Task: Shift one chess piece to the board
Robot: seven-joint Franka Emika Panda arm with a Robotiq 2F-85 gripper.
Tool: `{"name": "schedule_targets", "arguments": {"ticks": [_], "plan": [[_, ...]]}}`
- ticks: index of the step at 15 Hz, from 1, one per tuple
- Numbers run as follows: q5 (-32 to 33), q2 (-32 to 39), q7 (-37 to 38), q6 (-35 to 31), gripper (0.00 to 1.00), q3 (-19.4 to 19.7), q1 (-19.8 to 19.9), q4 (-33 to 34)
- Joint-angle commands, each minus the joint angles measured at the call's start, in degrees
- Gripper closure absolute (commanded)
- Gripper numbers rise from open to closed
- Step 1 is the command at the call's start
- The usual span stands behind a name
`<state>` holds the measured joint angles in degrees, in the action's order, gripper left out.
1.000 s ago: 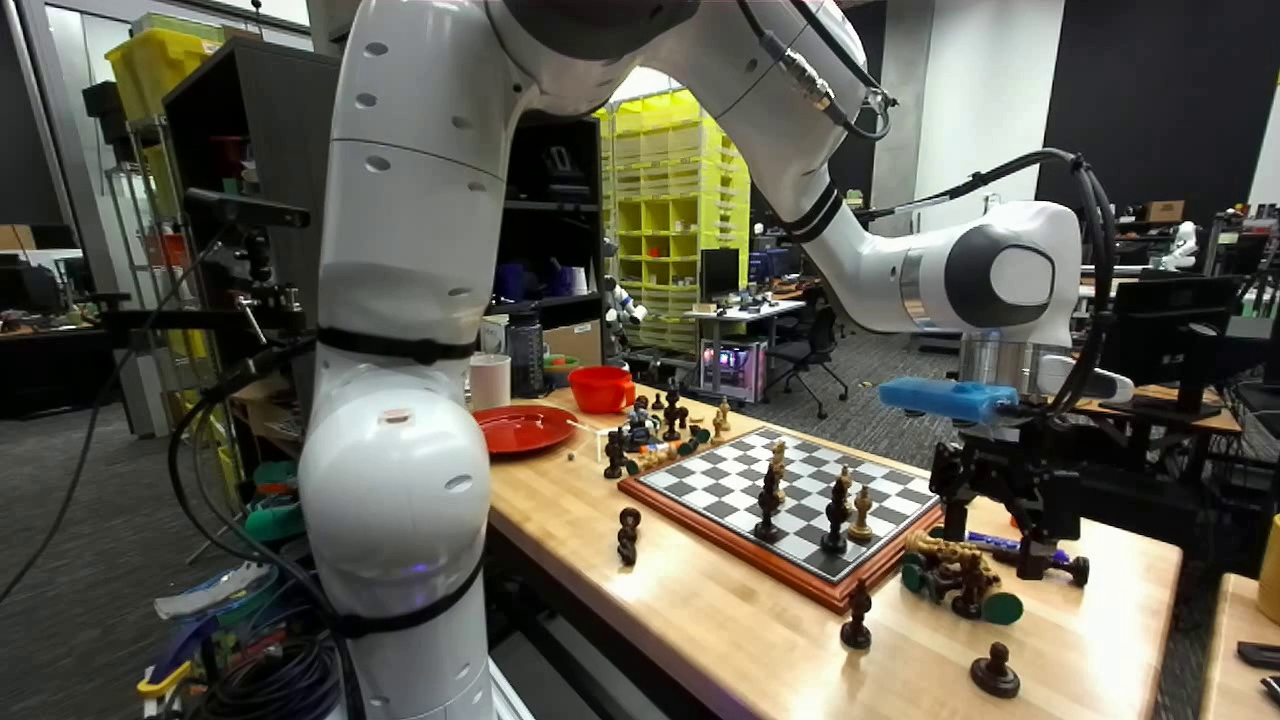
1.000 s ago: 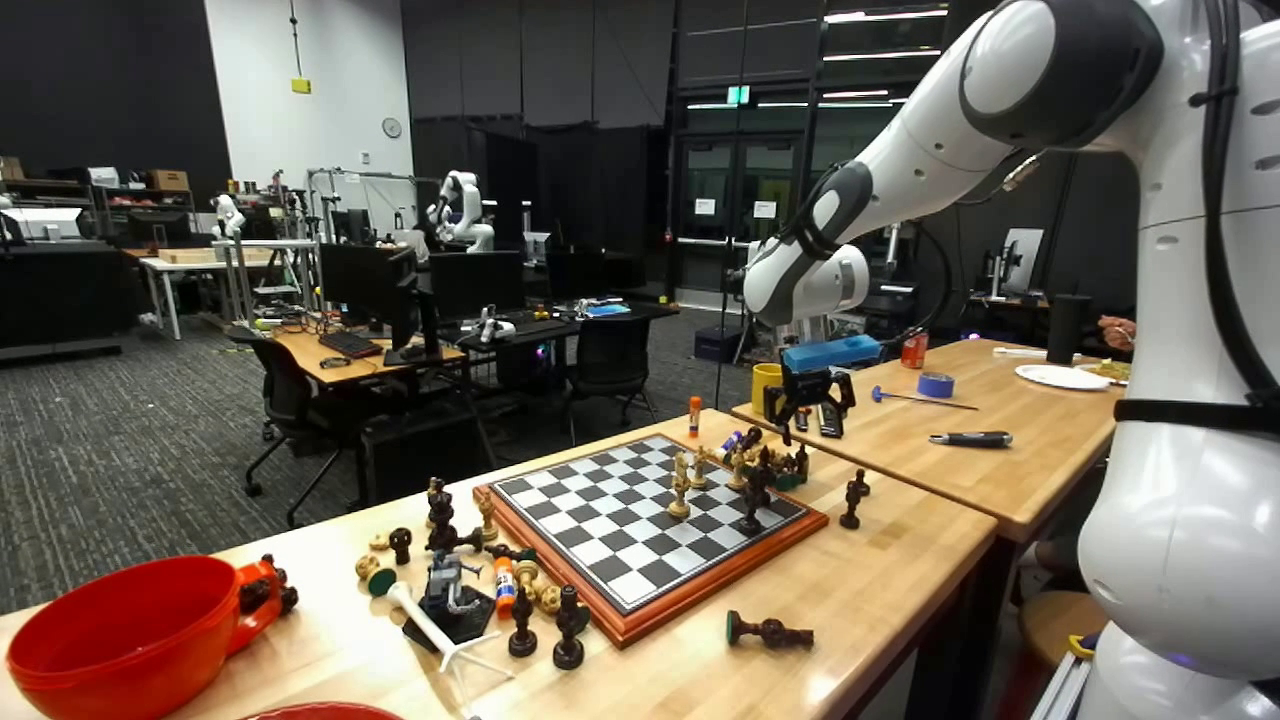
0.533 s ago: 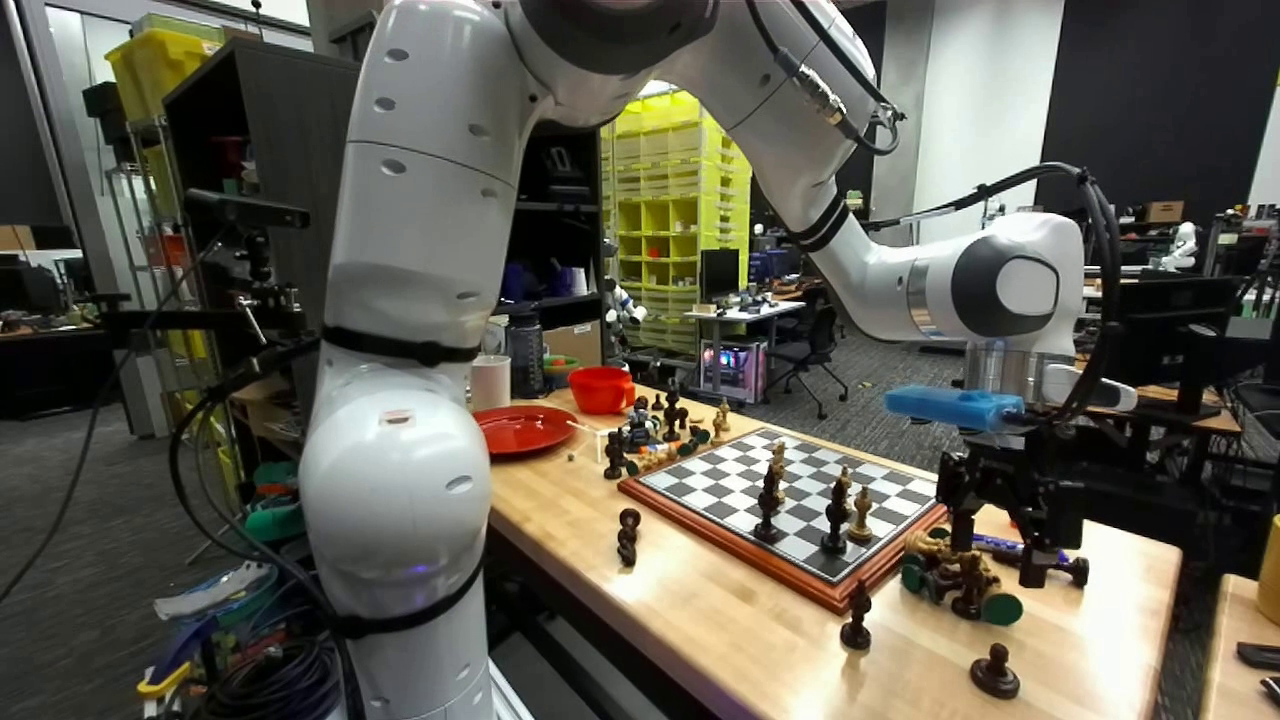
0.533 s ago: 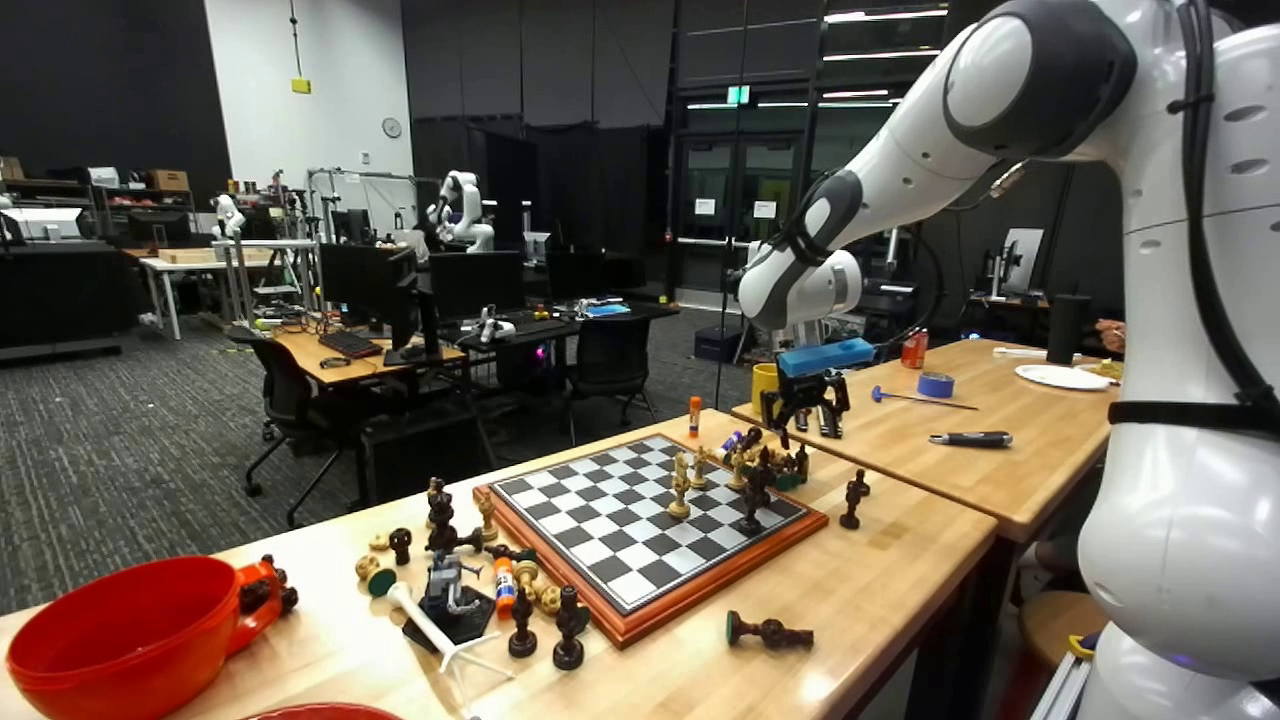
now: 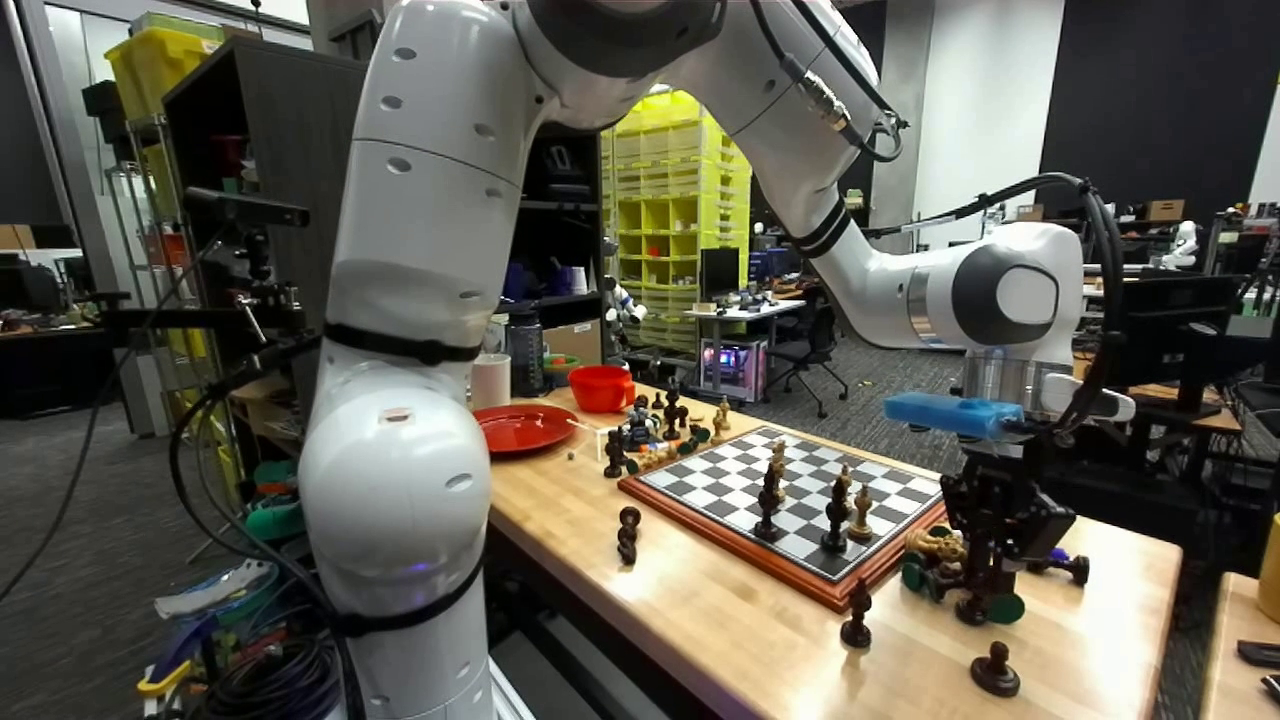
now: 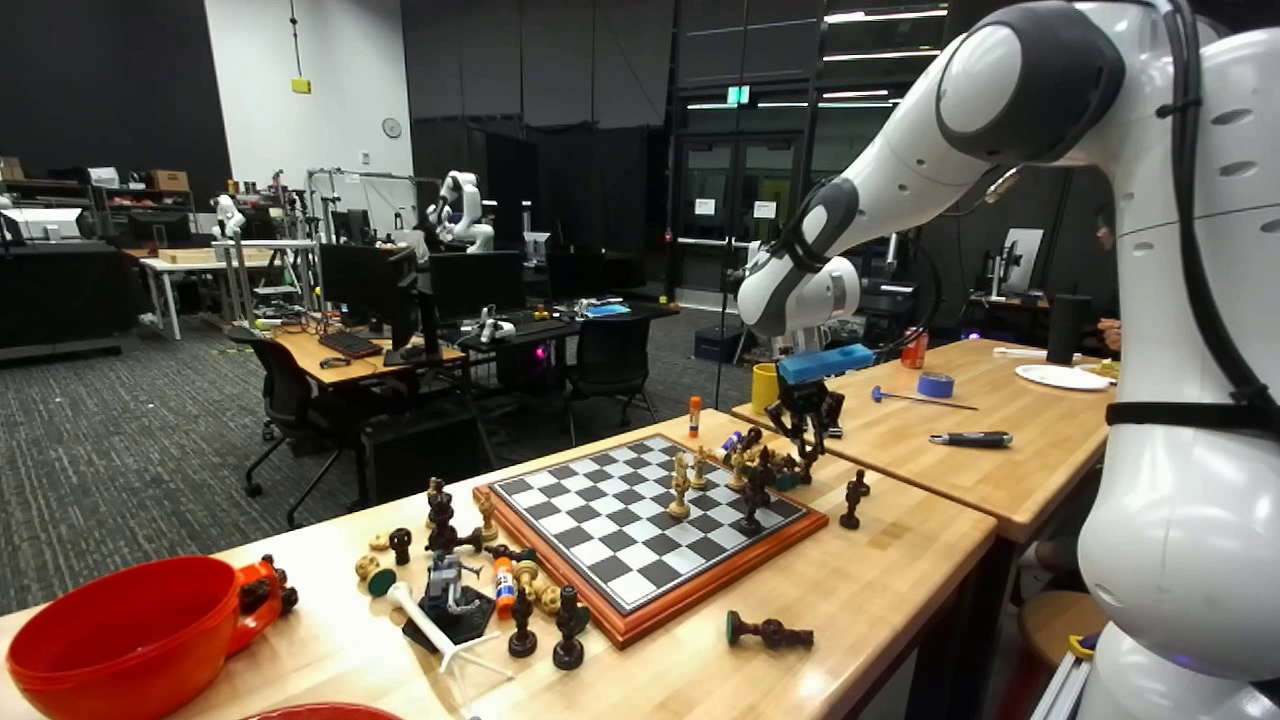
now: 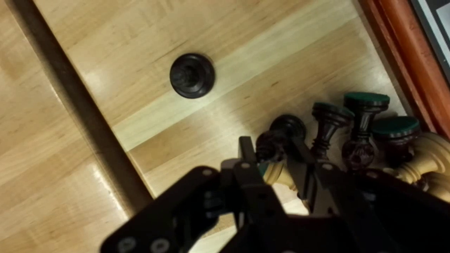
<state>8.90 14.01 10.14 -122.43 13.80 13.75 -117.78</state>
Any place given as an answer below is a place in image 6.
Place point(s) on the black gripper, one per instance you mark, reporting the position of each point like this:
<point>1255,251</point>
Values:
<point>805,401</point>

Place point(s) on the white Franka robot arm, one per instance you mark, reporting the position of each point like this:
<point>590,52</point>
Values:
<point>1184,533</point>

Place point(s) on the light wooden chess piece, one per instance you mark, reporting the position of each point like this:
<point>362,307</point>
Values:
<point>377,572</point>
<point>738,446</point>
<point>681,490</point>
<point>535,580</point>

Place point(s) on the dark wooden chess piece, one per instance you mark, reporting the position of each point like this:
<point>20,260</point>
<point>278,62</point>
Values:
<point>568,631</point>
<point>757,496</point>
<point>520,625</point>
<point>402,544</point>
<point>439,515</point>
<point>770,632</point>

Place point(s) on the brown chess piece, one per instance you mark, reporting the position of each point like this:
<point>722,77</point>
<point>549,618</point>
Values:
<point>694,417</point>

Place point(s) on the yellow cup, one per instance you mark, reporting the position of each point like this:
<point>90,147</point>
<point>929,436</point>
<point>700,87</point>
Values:
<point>761,390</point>

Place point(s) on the blue headed tool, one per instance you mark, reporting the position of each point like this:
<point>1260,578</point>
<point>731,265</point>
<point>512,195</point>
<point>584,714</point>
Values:
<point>922,390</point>

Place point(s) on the red can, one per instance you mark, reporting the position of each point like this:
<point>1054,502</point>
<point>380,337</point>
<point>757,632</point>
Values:
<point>915,345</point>

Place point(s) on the black office chair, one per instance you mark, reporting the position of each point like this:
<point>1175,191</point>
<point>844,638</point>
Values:
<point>285,401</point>
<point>605,367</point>

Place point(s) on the white plate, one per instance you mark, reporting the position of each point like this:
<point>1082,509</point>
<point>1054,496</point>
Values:
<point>1060,378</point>

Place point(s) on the white screen monitor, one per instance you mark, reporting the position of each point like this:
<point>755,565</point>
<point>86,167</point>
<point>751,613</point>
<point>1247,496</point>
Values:
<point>1022,260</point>

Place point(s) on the black cylinder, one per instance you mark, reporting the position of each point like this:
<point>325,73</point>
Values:
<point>1066,329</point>

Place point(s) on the wooden stool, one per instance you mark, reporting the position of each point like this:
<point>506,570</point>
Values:
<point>1054,625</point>

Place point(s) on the small orange tube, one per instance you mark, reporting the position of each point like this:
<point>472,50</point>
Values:
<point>506,584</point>

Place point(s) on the green exit sign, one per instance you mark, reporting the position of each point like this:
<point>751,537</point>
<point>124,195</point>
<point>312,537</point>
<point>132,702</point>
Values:
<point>738,99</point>

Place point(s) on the black computer monitor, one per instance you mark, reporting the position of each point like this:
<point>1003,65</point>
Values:
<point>478,280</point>
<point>365,280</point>

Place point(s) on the black box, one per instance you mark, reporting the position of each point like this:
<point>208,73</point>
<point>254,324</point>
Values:
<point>461,608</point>

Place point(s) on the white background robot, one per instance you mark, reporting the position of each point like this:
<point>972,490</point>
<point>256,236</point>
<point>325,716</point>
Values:
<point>461,215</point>

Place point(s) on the white stick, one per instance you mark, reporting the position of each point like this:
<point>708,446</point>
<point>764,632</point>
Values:
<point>435,631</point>

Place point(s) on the wooden office desk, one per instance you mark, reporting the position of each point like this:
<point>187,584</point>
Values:
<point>348,357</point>

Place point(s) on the red plate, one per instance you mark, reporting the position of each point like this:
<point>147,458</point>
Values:
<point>323,714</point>

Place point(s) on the orange red toy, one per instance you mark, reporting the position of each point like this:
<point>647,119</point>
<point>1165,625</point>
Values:
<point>265,595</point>

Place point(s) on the light grey desk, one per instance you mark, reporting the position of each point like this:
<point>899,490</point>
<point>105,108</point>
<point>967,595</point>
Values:
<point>203,259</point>

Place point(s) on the red plastic bowl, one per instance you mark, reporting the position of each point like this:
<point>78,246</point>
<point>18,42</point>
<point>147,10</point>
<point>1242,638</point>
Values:
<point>124,643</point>

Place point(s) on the black cabinet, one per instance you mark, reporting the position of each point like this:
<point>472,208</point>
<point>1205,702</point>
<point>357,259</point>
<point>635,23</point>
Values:
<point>61,292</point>

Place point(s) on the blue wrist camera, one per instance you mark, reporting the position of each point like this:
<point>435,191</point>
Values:
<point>826,363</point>

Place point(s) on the chess board with red-brown frame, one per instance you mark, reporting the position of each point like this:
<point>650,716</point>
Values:
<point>612,533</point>

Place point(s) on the round wall clock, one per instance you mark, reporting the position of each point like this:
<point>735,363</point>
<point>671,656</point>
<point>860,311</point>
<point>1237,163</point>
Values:
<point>388,127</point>

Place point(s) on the yellow wall sign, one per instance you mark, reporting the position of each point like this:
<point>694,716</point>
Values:
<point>301,87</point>

